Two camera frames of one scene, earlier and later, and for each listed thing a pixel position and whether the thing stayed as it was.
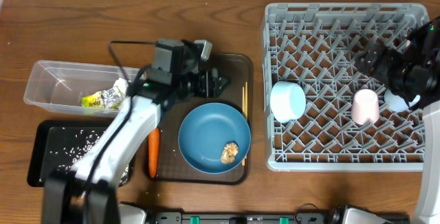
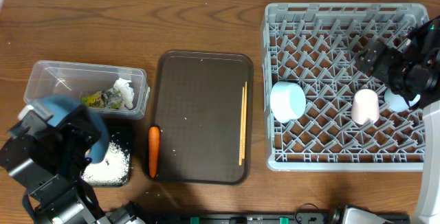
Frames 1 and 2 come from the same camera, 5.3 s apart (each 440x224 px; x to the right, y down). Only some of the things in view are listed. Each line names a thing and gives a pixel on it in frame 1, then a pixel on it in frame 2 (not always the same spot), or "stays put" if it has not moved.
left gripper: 208,76 to 84,126
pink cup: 365,107 stays put
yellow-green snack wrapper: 94,101 stays put
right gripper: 390,57 stays put
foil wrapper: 111,98 stays put
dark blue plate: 205,130 to 60,106
